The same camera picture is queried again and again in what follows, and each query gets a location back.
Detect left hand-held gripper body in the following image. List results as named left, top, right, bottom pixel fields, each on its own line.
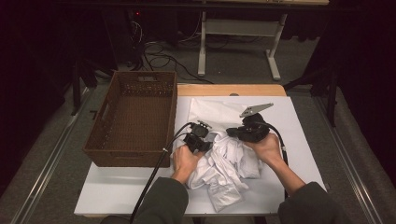
left=182, top=120, right=215, bottom=154

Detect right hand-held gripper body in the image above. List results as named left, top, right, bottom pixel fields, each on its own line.
left=237, top=103, right=275, bottom=144

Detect white mesh laundry bag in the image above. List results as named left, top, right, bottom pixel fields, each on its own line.
left=187, top=97, right=272, bottom=135

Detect white shirt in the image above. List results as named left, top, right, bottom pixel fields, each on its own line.
left=186, top=130, right=264, bottom=213

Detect brown woven basket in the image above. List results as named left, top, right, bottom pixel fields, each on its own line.
left=81, top=70, right=179, bottom=168

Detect person's right hand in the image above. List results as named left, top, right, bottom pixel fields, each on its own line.
left=244, top=133, right=287, bottom=166

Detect person's left hand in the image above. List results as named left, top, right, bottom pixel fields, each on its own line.
left=171, top=144, right=204, bottom=185

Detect white table sheet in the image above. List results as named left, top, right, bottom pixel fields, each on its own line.
left=74, top=95, right=326, bottom=217

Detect dark metal stand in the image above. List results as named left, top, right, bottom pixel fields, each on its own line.
left=70, top=59, right=116, bottom=117
left=283, top=66, right=340, bottom=128

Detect black floor cables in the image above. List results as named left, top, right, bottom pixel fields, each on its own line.
left=129, top=18, right=216, bottom=85

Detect white metal desk frame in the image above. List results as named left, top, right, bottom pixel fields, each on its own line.
left=197, top=11, right=288, bottom=81

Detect metal floor rail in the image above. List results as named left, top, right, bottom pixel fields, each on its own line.
left=12, top=90, right=92, bottom=224
left=314, top=96, right=386, bottom=224

